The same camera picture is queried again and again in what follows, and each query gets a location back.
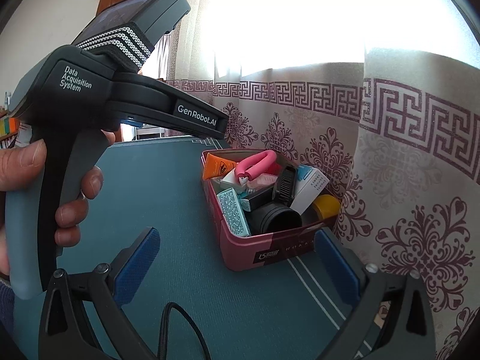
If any black cylindrical cup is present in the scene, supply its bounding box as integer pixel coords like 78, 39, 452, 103
247, 203, 303, 236

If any long white blue box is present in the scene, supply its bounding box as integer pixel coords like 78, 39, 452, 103
289, 166, 329, 214

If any black hair comb clip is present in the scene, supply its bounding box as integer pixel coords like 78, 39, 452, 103
272, 165, 297, 206

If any teal patterned small box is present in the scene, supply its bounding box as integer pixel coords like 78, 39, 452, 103
216, 188, 251, 237

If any orange cosmetic tube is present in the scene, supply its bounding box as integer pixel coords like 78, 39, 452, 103
202, 153, 237, 180

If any small pink foam ring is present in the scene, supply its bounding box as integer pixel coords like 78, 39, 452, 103
234, 149, 278, 182

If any white blue medicine box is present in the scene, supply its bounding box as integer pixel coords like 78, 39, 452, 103
297, 164, 313, 181

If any white remote control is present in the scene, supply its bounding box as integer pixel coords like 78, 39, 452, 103
220, 169, 247, 194

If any pink hair roller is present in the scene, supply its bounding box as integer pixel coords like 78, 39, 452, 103
247, 173, 278, 191

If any person's left hand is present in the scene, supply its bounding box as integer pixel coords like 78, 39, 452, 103
0, 130, 117, 277

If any yellow tape roll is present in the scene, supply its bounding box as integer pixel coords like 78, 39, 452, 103
312, 194, 341, 220

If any green felt table mat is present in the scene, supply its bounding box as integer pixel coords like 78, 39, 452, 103
58, 136, 351, 359

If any wooden bookshelf with books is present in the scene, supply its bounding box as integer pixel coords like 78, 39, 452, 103
0, 109, 20, 149

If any pink rectangular tin box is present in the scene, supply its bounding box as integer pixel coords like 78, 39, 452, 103
199, 148, 343, 272

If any patterned beige curtain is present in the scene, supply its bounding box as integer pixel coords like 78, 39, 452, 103
168, 0, 479, 359

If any black cable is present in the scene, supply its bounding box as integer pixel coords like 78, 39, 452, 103
157, 301, 213, 360

